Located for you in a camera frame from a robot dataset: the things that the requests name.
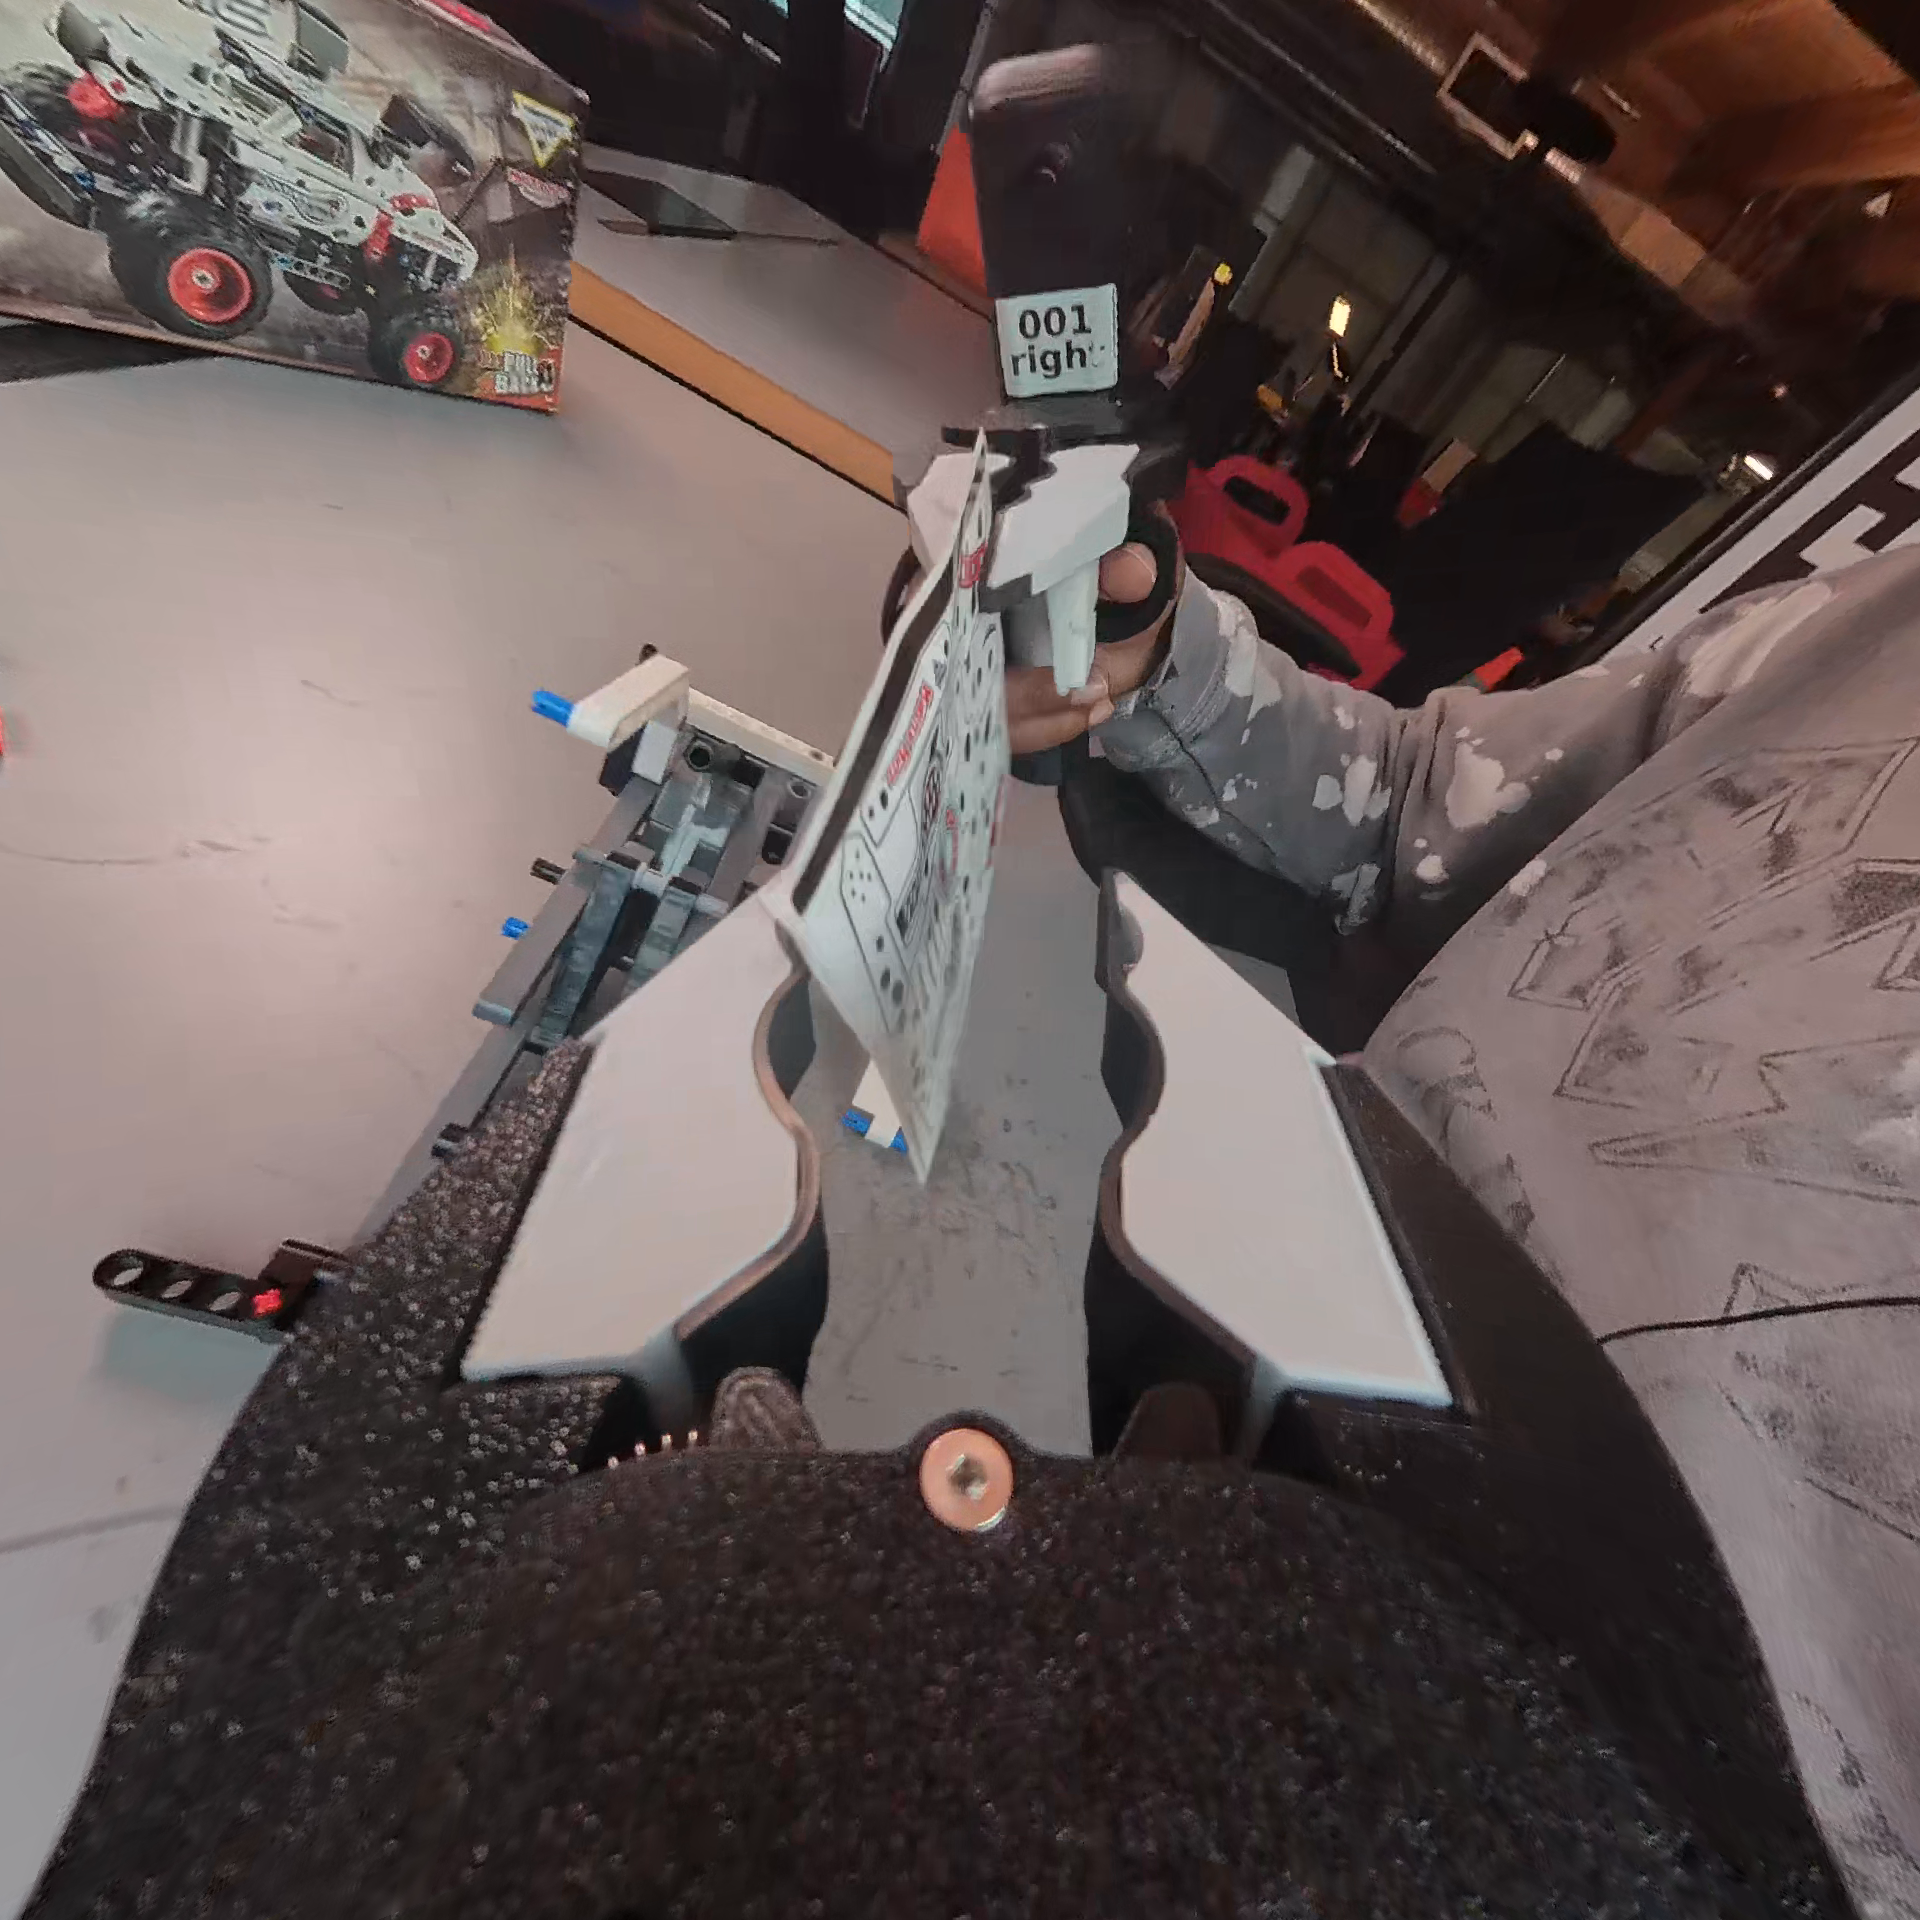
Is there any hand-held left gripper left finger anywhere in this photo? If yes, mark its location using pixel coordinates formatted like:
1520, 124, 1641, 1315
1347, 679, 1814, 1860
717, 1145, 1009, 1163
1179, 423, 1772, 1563
459, 897, 829, 1385

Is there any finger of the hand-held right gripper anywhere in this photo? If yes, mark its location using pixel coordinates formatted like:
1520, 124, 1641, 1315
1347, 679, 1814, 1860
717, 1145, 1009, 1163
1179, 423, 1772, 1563
979, 448, 1136, 616
902, 440, 985, 569

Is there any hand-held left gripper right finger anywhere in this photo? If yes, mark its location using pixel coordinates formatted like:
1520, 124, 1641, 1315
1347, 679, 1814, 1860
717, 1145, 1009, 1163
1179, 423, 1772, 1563
1092, 866, 1455, 1412

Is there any grey black toy chassis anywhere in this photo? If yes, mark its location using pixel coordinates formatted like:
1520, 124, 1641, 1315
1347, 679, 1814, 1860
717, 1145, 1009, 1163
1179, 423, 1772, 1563
94, 646, 841, 1337

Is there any toy sticker sheet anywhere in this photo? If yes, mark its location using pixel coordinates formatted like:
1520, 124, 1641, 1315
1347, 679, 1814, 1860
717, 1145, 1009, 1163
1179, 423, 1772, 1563
779, 428, 1014, 1179

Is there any person's right forearm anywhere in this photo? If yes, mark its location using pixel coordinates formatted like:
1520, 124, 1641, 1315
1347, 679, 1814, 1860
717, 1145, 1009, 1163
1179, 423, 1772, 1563
1095, 586, 1695, 932

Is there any grey desk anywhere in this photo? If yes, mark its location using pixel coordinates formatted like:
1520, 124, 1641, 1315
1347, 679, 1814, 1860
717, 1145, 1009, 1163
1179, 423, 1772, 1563
0, 315, 1112, 1771

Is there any person's right hand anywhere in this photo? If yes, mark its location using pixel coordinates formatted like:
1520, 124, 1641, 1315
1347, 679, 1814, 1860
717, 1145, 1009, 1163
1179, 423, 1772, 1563
999, 540, 1183, 755

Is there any orange bag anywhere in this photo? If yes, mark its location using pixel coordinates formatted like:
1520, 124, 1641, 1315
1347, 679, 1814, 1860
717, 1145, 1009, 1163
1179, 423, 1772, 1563
913, 129, 991, 296

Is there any red chair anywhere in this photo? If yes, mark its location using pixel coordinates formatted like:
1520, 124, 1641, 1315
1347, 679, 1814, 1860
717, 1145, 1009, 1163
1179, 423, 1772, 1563
1177, 457, 1404, 692

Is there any adjoining grey table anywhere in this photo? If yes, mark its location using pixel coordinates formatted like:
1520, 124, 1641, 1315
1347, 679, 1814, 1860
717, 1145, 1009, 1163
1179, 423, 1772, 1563
566, 142, 991, 506

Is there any person's grey printed sweatshirt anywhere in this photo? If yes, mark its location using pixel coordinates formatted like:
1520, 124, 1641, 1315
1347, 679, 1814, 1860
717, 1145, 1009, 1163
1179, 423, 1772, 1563
1358, 540, 1920, 1920

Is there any black white sign board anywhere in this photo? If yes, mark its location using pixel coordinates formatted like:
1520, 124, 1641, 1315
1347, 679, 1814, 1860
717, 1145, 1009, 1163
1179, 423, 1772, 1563
1590, 376, 1920, 664

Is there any black toy set box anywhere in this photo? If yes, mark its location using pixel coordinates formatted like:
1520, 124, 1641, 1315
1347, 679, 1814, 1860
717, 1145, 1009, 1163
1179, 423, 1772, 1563
0, 0, 590, 415

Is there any thin black earphone cable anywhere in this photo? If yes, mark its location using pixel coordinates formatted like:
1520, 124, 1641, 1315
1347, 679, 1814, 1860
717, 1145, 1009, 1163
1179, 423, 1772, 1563
1598, 1294, 1920, 1345

